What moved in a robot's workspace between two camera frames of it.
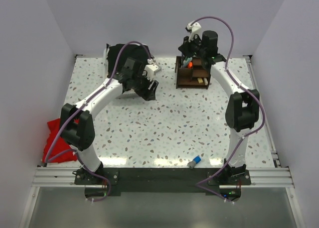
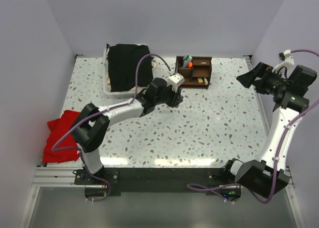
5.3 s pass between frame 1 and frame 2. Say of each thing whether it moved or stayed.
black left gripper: moved
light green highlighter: stayed
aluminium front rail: stayed
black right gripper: moved
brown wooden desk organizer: stayed
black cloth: stayed
